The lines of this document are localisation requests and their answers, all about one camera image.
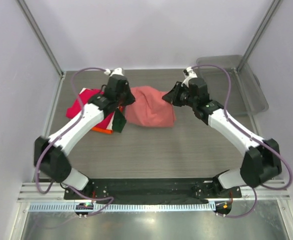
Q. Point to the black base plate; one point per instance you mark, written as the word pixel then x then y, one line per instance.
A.
pixel 158 191

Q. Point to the salmon pink t shirt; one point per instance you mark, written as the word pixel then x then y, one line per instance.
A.
pixel 149 109

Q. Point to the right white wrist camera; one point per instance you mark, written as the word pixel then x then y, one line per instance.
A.
pixel 189 74

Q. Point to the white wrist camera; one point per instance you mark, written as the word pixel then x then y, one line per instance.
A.
pixel 189 74
pixel 117 73

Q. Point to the green t shirt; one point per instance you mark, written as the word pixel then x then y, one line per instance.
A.
pixel 119 121

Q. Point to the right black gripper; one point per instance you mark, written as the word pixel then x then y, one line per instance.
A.
pixel 172 96

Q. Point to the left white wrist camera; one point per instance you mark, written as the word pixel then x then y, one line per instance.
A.
pixel 117 73

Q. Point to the slotted white cable duct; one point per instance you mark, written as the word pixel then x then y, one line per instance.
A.
pixel 89 207

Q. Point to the clear plastic bin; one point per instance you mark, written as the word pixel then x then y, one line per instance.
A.
pixel 246 96

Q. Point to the magenta t shirt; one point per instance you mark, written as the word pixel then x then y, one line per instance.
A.
pixel 72 111

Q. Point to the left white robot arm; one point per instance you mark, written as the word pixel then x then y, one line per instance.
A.
pixel 51 154

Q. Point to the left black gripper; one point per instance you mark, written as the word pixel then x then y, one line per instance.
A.
pixel 130 99

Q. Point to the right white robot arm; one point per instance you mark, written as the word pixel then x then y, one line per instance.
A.
pixel 260 157

